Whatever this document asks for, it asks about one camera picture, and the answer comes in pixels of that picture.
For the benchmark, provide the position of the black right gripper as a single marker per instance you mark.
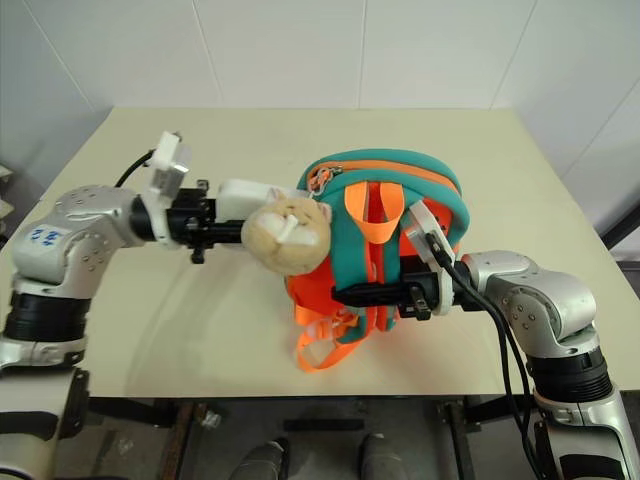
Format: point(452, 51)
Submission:
point(425, 295)

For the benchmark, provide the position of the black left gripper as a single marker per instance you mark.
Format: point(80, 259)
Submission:
point(187, 220)

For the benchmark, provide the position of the orange and teal backpack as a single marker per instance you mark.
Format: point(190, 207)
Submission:
point(350, 172)

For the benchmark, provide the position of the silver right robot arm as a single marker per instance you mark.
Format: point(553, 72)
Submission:
point(540, 290)

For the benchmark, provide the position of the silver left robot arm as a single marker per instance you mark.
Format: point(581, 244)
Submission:
point(75, 250)

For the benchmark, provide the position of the beige plush cat toy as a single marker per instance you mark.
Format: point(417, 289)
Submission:
point(287, 235)

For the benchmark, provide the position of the black flat floor bar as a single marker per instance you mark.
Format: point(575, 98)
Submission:
point(324, 425)

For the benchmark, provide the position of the dark rounded shape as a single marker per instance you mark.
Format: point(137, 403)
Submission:
point(380, 457)
point(262, 460)

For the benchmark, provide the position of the small white floor object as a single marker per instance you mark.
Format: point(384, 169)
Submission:
point(211, 419)

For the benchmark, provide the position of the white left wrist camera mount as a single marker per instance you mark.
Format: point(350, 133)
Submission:
point(170, 155)

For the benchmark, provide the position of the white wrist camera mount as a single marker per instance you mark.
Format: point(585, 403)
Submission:
point(170, 155)
point(425, 220)

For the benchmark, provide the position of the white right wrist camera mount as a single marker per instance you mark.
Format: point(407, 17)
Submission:
point(425, 220)

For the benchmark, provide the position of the black table frame bar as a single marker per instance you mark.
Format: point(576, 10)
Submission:
point(457, 440)

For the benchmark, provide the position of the rusty table frame bar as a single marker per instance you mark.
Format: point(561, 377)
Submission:
point(185, 440)

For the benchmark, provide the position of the dark metal frame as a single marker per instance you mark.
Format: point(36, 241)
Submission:
point(622, 225)

